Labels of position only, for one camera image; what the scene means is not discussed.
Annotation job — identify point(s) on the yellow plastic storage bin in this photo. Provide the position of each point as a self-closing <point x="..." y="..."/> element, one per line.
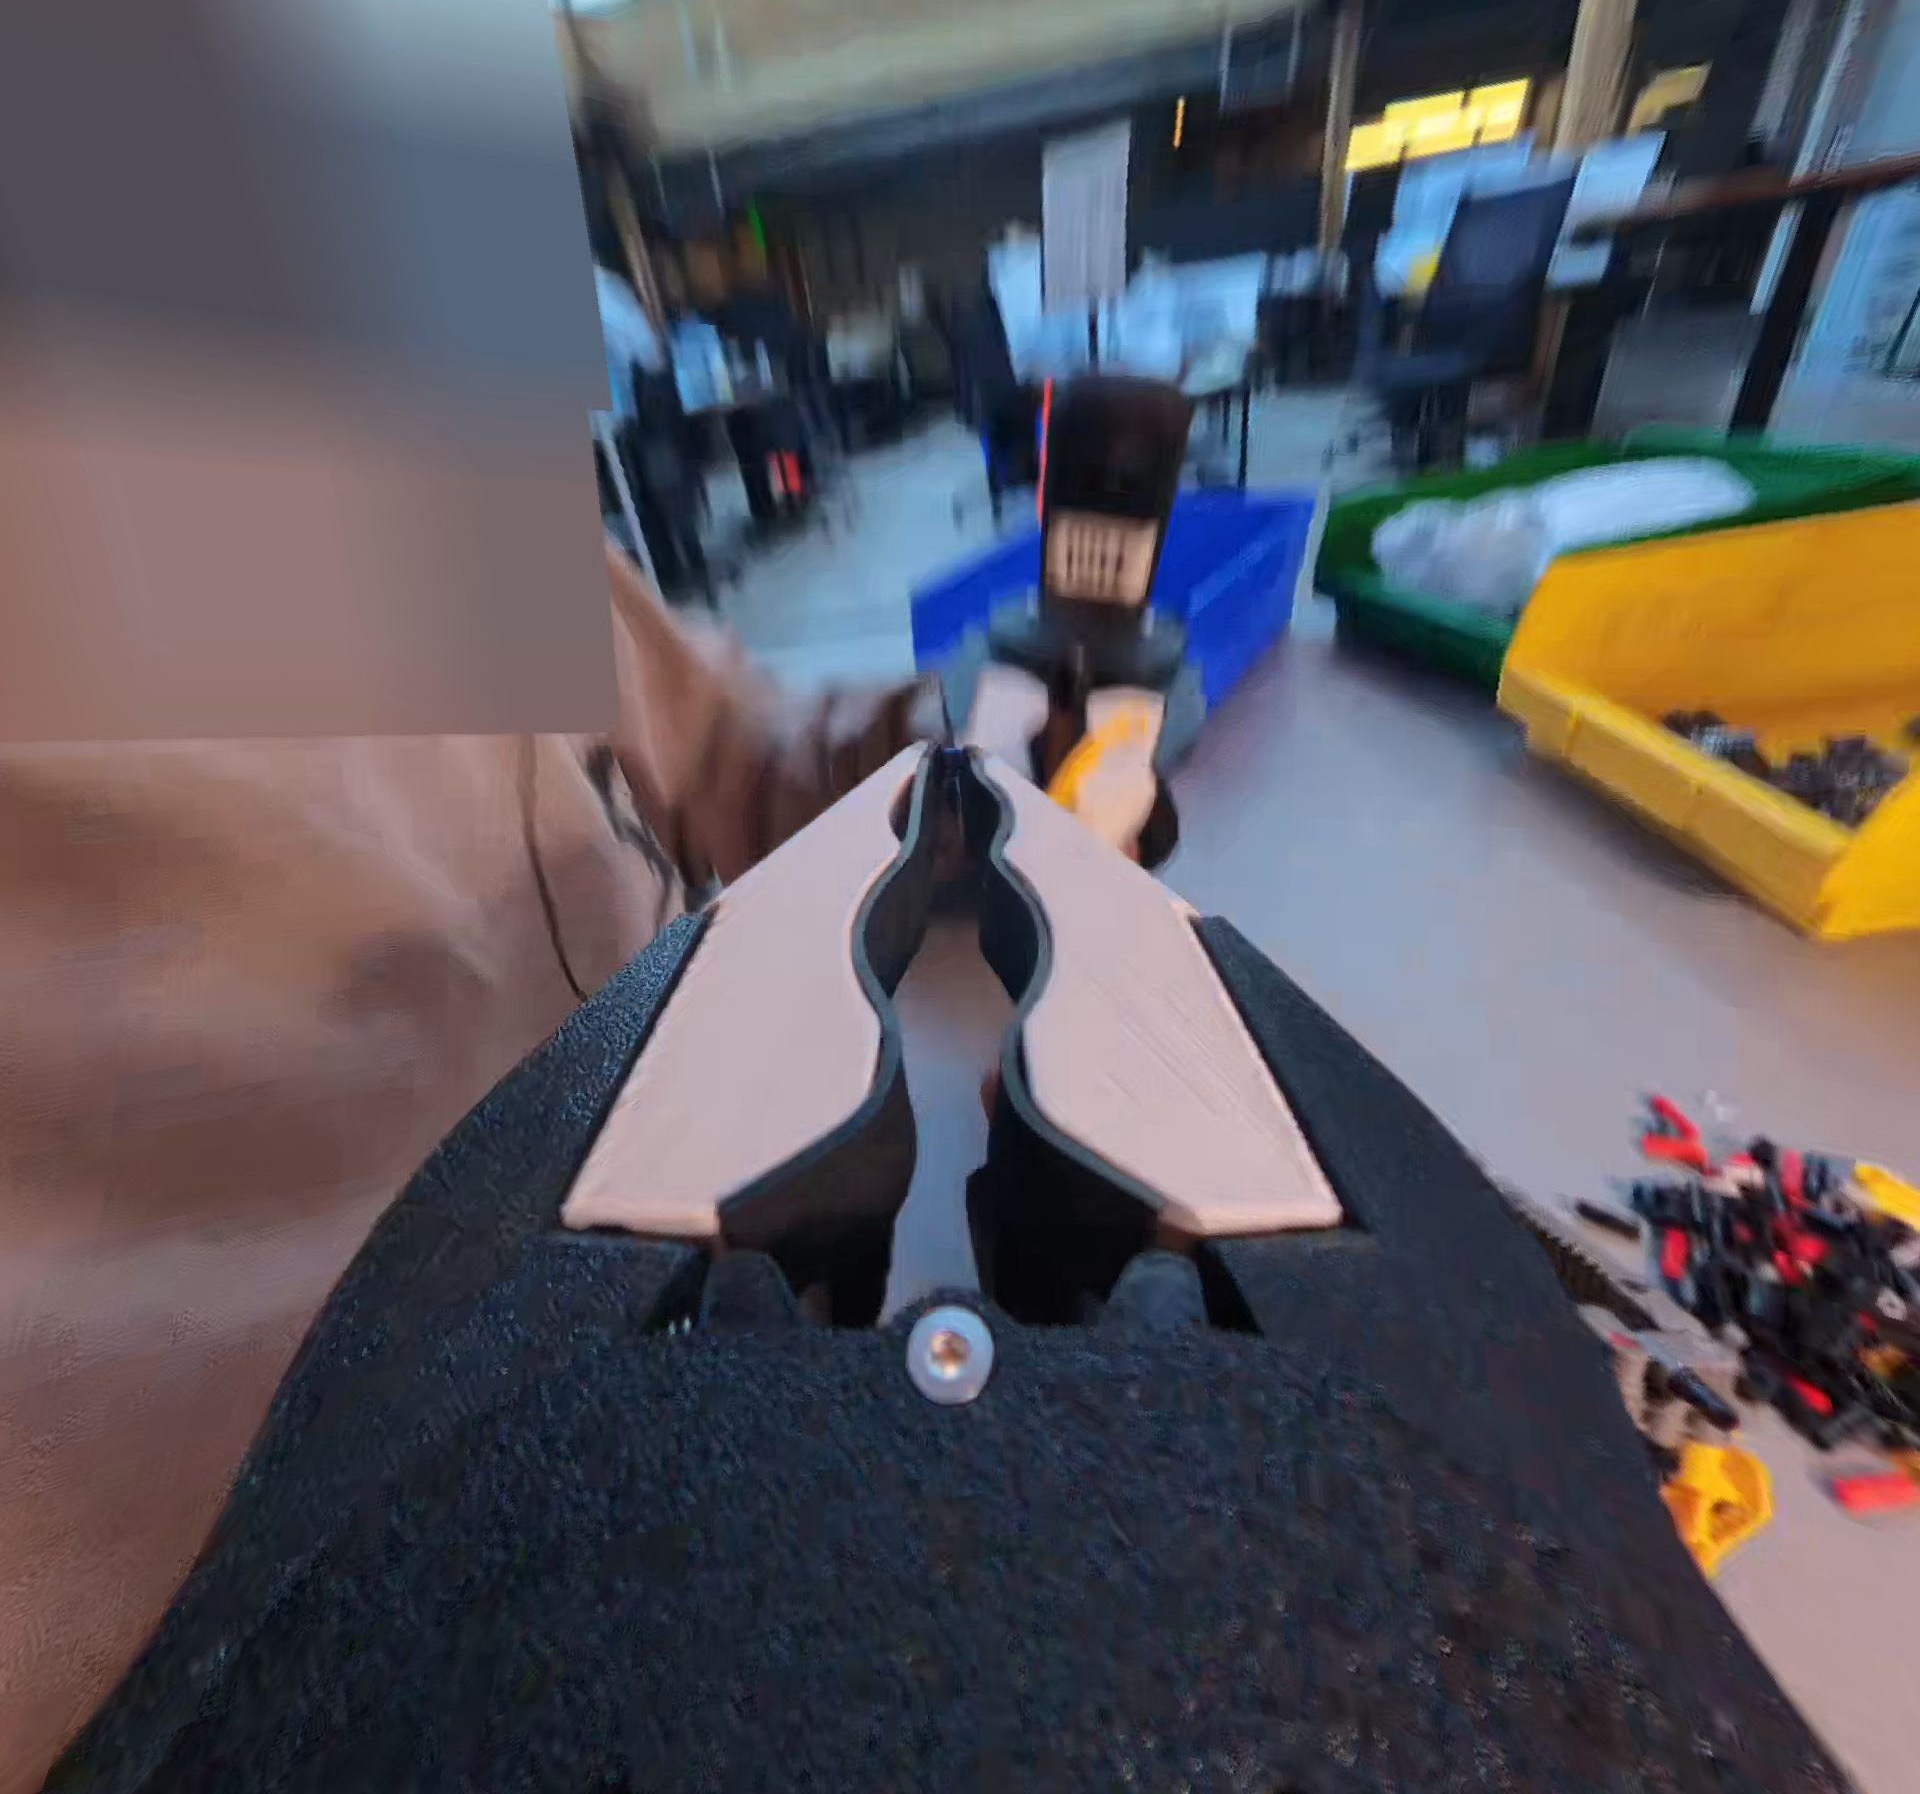
<point x="1696" y="609"/>

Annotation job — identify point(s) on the blue plastic bin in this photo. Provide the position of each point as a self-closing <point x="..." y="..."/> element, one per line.
<point x="1246" y="578"/>

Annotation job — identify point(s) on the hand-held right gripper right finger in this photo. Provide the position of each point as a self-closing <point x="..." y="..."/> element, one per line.
<point x="1171" y="1074"/>

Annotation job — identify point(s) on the paper flip chart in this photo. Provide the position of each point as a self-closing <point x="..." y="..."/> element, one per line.
<point x="1086" y="212"/>

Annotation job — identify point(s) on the yellow curved panel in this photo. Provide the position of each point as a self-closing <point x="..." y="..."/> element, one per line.
<point x="1088" y="760"/>

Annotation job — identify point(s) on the black office chair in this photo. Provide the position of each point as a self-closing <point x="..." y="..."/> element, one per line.
<point x="1484" y="280"/>

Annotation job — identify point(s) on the person's left forearm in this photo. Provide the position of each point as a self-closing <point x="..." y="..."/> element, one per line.
<point x="750" y="745"/>

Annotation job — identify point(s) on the long red axle pin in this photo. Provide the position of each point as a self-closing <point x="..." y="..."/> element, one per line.
<point x="1874" y="1491"/>

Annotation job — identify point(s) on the bubble wrap sheet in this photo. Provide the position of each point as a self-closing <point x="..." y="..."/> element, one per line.
<point x="1636" y="497"/>

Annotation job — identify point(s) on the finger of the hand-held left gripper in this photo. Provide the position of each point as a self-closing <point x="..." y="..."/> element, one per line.
<point x="1132" y="821"/>
<point x="1003" y="714"/>

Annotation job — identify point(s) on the wooden high table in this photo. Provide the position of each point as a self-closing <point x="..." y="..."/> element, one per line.
<point x="1771" y="186"/>

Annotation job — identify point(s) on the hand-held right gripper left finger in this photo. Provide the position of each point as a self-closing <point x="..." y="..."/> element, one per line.
<point x="736" y="1074"/>

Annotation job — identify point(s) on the heap of dark connector pieces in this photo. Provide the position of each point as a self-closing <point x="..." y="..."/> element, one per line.
<point x="1831" y="774"/>

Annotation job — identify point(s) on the green plastic bin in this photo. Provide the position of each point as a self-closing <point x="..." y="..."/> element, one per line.
<point x="1410" y="624"/>

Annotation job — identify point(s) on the person's beige sweatshirt torso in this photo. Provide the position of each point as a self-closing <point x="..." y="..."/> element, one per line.
<point x="224" y="1074"/>

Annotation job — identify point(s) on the pile of small connector pins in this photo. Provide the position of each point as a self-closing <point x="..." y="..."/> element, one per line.
<point x="1799" y="1268"/>

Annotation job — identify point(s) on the ceiling strip lights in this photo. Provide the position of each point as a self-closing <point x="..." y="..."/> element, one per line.
<point x="1433" y="121"/>

